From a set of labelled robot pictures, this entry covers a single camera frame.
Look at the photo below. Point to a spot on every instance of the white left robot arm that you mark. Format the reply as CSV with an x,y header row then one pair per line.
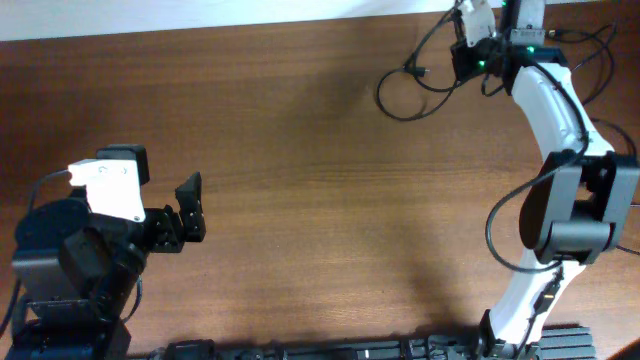
x,y
79,268

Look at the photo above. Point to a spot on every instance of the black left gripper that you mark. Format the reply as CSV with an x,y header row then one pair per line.
x,y
171,235

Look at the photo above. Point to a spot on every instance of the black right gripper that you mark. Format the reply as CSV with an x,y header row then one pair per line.
x,y
462,55

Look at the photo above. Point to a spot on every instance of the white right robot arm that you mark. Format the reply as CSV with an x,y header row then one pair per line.
x,y
574,210

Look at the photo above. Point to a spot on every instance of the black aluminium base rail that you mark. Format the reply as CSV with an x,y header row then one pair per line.
x,y
400,347

